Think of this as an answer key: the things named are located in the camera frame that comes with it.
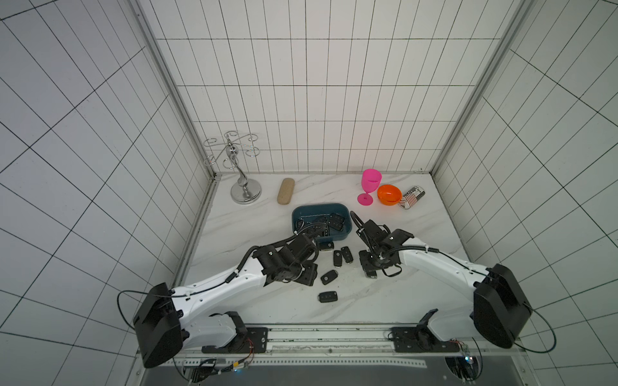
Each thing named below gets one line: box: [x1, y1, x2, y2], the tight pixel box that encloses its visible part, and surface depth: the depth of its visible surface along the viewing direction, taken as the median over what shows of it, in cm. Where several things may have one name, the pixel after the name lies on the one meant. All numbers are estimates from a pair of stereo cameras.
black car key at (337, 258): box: [333, 249, 343, 267], surface depth 92 cm
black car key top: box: [318, 241, 335, 251], surface depth 94 cm
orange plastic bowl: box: [376, 184, 403, 206], surface depth 109 cm
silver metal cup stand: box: [203, 130, 263, 206], surface depth 101 cm
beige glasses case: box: [276, 177, 296, 206], surface depth 112 cm
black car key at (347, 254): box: [340, 246, 355, 263], surface depth 92 cm
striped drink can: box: [398, 184, 426, 210], surface depth 109 cm
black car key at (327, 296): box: [317, 291, 338, 304], surface depth 83 cm
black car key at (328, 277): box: [320, 269, 338, 286], surface depth 87 cm
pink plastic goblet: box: [357, 168, 383, 206], surface depth 101 cm
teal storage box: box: [291, 202, 353, 241], surface depth 103 cm
